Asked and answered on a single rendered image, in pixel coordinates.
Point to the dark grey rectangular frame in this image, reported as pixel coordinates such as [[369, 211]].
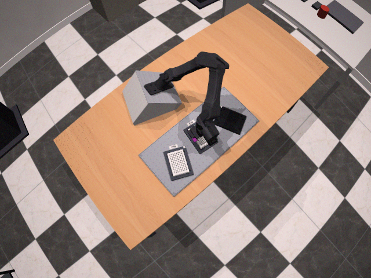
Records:
[[187, 160]]

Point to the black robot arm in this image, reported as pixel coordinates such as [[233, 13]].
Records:
[[211, 107]]

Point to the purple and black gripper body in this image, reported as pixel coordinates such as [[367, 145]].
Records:
[[193, 132]]

